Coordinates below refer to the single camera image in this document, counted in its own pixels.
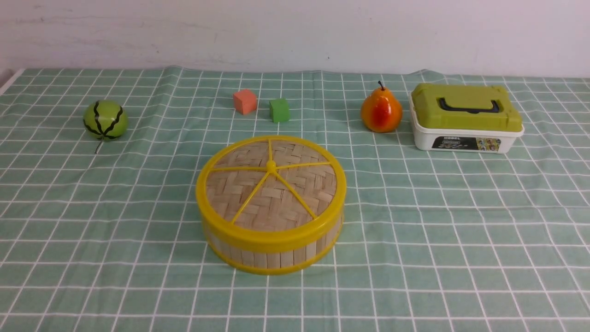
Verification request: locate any yellow bamboo steamer lid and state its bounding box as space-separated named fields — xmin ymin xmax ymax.
xmin=195 ymin=135 xmax=347 ymax=253

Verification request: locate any yellow bamboo steamer basket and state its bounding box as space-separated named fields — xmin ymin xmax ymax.
xmin=202 ymin=214 xmax=345 ymax=275

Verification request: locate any white box green lid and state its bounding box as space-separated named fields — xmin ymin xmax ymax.
xmin=410 ymin=83 xmax=525 ymax=154

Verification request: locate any green foam cube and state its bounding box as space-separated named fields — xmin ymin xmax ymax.
xmin=269 ymin=98 xmax=290 ymax=123

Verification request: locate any orange foam cube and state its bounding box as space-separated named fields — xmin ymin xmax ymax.
xmin=233 ymin=89 xmax=258 ymax=115

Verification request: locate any orange toy pear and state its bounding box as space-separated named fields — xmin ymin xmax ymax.
xmin=360 ymin=80 xmax=402 ymax=134

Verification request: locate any green toy watermelon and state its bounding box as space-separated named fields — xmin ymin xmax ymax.
xmin=83 ymin=100 xmax=128 ymax=154

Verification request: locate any green checkered tablecloth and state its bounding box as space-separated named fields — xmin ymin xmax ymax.
xmin=0 ymin=66 xmax=590 ymax=332

